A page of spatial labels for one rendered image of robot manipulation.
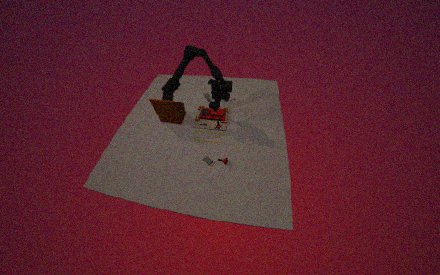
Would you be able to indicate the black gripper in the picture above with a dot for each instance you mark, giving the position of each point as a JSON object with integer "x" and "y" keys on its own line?
{"x": 215, "y": 104}

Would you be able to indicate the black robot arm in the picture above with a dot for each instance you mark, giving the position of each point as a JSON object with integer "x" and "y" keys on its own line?
{"x": 190, "y": 53}

